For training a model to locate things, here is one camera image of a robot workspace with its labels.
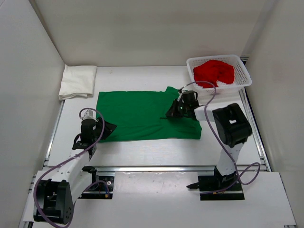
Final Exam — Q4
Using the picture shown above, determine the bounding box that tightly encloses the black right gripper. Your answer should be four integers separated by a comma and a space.
166, 99, 190, 119

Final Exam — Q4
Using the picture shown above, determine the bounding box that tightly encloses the green t shirt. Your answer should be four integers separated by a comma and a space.
96, 86, 202, 142

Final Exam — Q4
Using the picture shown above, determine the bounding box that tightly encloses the white t shirt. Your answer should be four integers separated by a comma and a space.
58, 65, 97, 101

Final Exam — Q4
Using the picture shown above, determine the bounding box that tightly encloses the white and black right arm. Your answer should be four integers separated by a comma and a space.
166, 90, 252, 190

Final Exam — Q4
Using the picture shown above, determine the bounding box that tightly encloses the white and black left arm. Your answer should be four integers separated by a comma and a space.
33, 117, 117, 227

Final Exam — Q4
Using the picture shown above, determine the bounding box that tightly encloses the red t shirt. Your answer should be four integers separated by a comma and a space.
193, 60, 235, 88

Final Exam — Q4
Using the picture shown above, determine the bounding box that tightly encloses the white plastic basket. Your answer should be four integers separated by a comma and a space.
186, 55, 252, 95

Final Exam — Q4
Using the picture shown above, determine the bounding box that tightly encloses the white front cover board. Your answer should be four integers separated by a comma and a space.
20, 170, 297, 228

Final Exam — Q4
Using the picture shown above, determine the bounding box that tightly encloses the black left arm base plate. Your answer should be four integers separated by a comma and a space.
79, 166, 115, 200

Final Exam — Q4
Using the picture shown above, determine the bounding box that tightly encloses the aluminium left table rail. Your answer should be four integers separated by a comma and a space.
43, 101, 65, 167

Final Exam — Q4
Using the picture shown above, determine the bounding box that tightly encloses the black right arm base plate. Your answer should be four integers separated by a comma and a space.
186, 167, 245, 201

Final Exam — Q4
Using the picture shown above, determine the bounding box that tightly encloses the aluminium right table rail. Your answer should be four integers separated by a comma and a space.
239, 88, 272, 172

